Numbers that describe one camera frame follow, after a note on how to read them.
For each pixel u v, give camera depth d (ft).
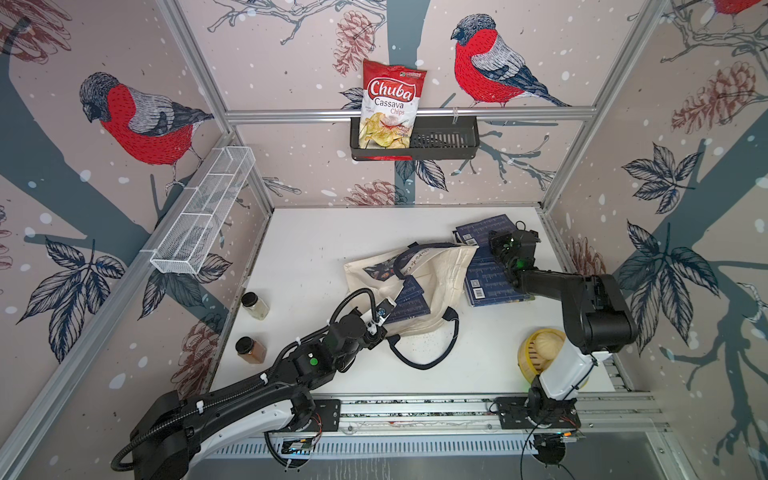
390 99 2.74
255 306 2.81
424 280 3.22
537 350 2.67
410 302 2.97
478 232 3.27
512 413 2.39
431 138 3.51
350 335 1.84
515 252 2.53
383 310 2.11
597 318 1.63
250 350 2.51
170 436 1.33
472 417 2.45
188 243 2.34
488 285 3.05
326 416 2.39
